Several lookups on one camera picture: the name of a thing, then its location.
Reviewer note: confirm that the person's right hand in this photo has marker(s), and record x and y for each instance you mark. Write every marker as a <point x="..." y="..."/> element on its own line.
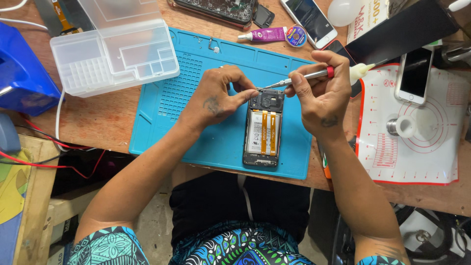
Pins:
<point x="325" y="99"/>

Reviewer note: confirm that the person's left hand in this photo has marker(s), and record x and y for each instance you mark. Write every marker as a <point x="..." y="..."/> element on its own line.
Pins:
<point x="211" y="99"/>

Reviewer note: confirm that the smartphone with exposed battery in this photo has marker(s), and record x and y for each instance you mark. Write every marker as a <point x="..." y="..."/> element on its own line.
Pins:
<point x="263" y="140"/>

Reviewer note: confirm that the blue silicone repair mat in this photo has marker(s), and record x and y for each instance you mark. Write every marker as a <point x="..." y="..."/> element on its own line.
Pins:
<point x="206" y="128"/>

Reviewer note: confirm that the black smartphone with red edge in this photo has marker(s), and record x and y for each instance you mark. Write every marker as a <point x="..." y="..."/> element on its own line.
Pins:
<point x="342" y="49"/>

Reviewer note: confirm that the tiny screws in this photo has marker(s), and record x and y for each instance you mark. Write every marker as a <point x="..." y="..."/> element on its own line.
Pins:
<point x="198" y="38"/>

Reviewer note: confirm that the orange and green tube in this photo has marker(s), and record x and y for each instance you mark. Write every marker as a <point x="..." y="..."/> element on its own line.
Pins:
<point x="325" y="167"/>

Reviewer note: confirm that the blue solder wick spool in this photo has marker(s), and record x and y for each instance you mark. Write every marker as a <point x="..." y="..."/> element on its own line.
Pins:
<point x="296" y="36"/>

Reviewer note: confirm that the white smartphone with dark screen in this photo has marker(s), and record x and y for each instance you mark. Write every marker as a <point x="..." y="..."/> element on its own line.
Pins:
<point x="309" y="20"/>

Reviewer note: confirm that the white roll on metal cylinder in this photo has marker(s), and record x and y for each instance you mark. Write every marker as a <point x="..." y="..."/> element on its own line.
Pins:
<point x="403" y="126"/>

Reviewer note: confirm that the purple glue tube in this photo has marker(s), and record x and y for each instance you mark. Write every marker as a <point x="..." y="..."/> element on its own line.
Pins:
<point x="268" y="34"/>

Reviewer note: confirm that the white round bulb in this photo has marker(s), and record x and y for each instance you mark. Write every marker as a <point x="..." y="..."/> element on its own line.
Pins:
<point x="342" y="11"/>

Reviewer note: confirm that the smartphone with cracked screen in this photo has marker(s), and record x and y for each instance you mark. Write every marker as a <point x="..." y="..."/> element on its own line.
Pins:
<point x="217" y="9"/>

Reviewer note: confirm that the white card with orange print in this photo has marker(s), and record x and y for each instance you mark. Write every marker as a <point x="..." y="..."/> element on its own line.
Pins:
<point x="368" y="18"/>

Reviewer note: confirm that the gold-edged white smartphone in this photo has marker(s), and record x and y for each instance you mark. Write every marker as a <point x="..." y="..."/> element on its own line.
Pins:
<point x="415" y="75"/>

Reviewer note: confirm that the small black phone part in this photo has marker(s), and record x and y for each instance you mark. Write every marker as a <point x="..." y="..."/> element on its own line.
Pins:
<point x="263" y="16"/>

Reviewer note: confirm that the black flat panel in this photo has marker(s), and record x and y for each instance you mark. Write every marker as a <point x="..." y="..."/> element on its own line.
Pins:
<point x="401" y="33"/>

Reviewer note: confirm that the clear plastic organizer box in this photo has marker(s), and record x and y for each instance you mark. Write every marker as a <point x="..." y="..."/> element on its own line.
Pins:
<point x="117" y="51"/>

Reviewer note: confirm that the black shorts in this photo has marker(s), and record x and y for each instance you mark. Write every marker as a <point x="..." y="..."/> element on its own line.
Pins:
<point x="206" y="206"/>

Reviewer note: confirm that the white mat with red markings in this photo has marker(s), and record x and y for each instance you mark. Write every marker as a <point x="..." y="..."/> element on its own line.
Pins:
<point x="423" y="154"/>

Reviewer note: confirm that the metal tool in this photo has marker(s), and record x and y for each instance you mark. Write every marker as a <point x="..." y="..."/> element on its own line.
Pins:
<point x="458" y="53"/>

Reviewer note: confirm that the patterned blue green shirt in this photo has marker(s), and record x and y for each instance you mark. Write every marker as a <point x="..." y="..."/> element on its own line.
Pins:
<point x="235" y="246"/>

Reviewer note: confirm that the grey plate with orange flex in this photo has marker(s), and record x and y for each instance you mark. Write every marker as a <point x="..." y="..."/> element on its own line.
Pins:
<point x="62" y="16"/>

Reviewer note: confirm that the blue plastic appliance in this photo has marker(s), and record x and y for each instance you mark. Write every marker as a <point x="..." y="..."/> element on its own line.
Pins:
<point x="22" y="77"/>

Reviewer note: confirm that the grey rounded device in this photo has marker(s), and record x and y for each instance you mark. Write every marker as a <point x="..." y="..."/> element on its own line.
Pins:
<point x="7" y="134"/>

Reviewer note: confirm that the wooden crate with colourful cloth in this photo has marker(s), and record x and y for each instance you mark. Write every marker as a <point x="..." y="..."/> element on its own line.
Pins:
<point x="22" y="198"/>

